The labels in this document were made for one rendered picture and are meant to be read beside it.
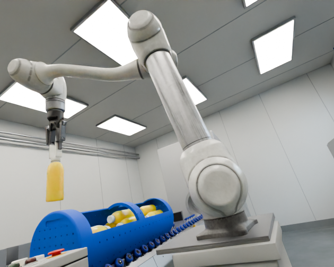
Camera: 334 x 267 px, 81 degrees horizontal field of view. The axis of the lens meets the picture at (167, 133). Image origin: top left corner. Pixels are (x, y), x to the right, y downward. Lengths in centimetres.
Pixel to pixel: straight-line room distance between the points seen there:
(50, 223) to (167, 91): 71
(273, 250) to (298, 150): 502
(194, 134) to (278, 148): 506
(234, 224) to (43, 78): 95
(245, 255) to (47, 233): 74
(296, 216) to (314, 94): 290
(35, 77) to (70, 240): 68
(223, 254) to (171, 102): 48
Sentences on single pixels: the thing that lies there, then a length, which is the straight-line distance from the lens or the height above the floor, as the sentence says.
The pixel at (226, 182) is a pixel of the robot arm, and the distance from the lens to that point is 50.
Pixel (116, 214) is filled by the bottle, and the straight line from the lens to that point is 122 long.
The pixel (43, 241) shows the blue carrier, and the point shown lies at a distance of 102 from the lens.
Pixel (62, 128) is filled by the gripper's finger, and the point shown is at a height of 160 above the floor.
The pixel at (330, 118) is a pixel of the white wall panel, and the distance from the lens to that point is 582.
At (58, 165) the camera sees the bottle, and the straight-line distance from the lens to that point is 104.
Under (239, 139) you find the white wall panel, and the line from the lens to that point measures 573.
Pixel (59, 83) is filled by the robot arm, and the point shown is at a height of 184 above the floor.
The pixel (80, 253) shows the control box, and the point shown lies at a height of 109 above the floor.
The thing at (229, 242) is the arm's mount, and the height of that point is 101.
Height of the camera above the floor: 115
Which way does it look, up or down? 20 degrees up
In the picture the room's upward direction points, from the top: 14 degrees counter-clockwise
